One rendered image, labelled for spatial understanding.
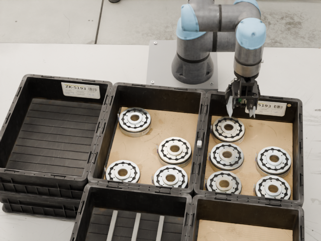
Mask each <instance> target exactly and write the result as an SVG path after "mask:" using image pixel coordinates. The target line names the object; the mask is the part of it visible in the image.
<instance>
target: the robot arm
mask: <svg viewBox="0 0 321 241"><path fill-rule="evenodd" d="M176 34H177V50H176V54H175V57H174V59H173V61H172V64H171V72H172V74H173V76H174V77H175V78H176V79H177V80H178V81H180V82H182V83H185V84H189V85H197V84H201V83H204V82H206V81H207V80H209V79H210V78H211V77H212V75H213V73H214V63H213V61H212V58H211V55H210V52H235V56H234V65H233V67H234V75H235V76H236V77H237V78H234V79H233V80H232V81H231V84H228V87H227V89H226V91H225V100H226V107H227V112H228V114H229V117H232V114H233V109H234V107H235V106H241V108H247V110H248V111H249V117H251V116H252V115H254V118H255V110H257V104H258V100H259V98H260V89H259V85H257V81H256V80H255V79H256V78H257V77H258V76H259V71H260V68H261V63H264V60H263V59H262V56H263V50H264V43H265V40H266V26H265V24H264V23H263V22H262V21H261V12H260V10H259V6H258V3H257V2H256V1H255V0H224V4H214V0H188V4H184V5H182V6H181V17H180V19H179V20H178V23H177V29H176ZM234 104H235V106H234Z"/></svg>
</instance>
